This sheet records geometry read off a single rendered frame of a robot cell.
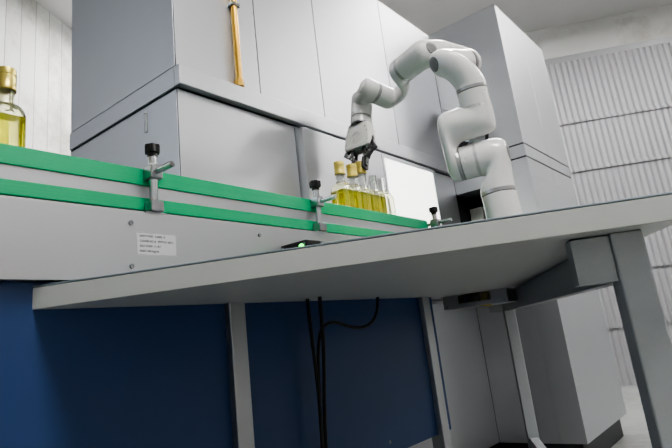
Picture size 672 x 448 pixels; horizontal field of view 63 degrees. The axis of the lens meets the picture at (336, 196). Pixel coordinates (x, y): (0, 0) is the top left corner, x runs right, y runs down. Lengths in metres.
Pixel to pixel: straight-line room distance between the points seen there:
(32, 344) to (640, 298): 0.83
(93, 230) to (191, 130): 0.65
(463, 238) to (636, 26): 5.36
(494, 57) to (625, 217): 2.16
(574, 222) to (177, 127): 1.09
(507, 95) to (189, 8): 1.60
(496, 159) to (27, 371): 1.16
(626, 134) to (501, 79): 2.82
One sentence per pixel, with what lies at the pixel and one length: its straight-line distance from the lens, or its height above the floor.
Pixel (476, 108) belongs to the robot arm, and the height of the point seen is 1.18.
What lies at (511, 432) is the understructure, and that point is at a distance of 2.73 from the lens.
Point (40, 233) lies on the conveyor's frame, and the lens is 0.93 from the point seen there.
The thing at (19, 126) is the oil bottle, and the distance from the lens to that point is 1.12.
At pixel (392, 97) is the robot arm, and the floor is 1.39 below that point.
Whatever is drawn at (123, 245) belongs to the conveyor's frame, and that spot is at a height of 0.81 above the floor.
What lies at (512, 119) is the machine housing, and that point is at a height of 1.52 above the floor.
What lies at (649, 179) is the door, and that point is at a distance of 5.44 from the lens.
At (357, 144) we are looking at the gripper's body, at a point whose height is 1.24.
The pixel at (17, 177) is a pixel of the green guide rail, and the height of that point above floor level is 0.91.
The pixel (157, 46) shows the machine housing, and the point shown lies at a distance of 1.72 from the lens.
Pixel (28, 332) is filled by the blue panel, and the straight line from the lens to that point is 0.93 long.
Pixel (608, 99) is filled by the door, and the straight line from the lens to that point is 5.58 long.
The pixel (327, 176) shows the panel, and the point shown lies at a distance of 1.88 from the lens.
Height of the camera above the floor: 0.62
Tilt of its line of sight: 15 degrees up
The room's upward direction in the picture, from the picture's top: 7 degrees counter-clockwise
